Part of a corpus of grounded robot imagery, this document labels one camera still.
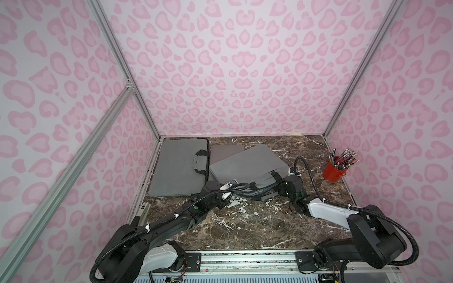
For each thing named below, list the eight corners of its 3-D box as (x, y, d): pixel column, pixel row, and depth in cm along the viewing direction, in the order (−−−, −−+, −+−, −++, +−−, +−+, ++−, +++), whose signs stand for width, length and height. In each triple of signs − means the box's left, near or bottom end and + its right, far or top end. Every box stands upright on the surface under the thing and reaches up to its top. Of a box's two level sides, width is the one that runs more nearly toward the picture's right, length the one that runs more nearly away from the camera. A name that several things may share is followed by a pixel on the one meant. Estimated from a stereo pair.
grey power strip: (137, 225, 86) (133, 222, 82) (144, 205, 92) (140, 202, 89) (145, 225, 86) (141, 222, 82) (151, 205, 92) (148, 202, 89)
